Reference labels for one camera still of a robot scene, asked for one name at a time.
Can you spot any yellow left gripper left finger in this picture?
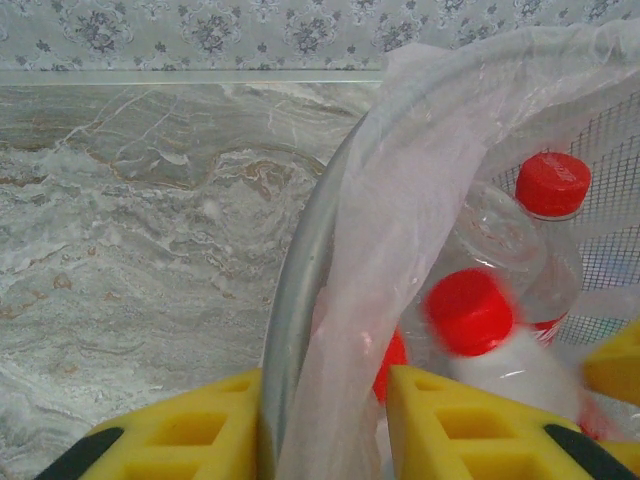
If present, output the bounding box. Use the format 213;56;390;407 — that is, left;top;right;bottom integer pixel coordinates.
34;368;264;480

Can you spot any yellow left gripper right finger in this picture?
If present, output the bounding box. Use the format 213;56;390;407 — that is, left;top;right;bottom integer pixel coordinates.
387;363;640;480

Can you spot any red cap bottle white label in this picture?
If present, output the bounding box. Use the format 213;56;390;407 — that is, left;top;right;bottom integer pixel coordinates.
423;267;621;444

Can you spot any grey metal mesh bin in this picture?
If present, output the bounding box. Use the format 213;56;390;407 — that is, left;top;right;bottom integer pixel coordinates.
260;64;640;480

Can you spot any translucent plastic bin liner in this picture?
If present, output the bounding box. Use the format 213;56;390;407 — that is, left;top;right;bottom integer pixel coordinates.
279;17;640;480

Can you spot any clear bottle with red cap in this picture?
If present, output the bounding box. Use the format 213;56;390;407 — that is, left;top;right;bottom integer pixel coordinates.
372;183;550;404
513;152;594;349

